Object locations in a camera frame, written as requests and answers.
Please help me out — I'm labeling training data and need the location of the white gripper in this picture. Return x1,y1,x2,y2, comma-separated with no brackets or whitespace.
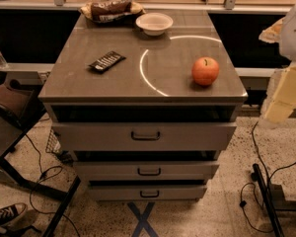
259,4,296,124

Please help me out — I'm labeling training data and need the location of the red apple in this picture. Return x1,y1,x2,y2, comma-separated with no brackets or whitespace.
191,57,219,87

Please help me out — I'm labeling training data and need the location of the white paper bowl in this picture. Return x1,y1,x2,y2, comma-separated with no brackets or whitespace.
136,13,173,37

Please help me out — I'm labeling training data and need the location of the black metal stand base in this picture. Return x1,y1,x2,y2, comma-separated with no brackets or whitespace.
252,163,296,237

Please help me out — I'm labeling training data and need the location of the grey drawer cabinet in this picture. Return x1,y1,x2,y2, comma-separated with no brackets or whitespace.
39,10,247,190

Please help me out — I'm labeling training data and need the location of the black snack bar wrapper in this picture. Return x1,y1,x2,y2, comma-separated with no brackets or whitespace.
90,51,125,73

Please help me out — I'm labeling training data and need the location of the brown chip bag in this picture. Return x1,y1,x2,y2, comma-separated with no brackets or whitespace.
80,1,144,23

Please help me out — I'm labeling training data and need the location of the top grey drawer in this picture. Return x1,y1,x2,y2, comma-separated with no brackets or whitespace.
52,122,236,151

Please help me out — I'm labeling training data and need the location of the grey drawer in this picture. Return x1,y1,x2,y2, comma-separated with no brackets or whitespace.
88,185,207,201
52,122,236,151
74,161,218,182

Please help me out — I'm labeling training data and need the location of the middle grey drawer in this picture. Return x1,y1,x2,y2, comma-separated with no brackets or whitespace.
74,161,218,182

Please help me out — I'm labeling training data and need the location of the blue tape cross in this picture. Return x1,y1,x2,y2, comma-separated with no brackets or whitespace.
127,202,159,237

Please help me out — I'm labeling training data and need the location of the bottom grey drawer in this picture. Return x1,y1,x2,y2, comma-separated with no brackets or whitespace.
88,185,207,201

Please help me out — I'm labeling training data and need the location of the dark side table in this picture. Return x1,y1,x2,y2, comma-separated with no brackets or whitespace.
0,80,80,237

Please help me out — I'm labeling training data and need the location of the black and white sneaker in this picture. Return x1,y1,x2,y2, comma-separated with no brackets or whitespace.
0,202,28,227

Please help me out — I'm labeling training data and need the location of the black floor cable right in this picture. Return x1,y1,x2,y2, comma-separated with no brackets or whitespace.
239,120,296,234

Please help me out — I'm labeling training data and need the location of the black floor cable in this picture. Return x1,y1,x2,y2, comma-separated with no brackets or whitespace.
239,120,296,234
24,133,82,237

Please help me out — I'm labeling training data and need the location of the black floor cable left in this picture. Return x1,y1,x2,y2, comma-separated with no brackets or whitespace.
24,133,82,237

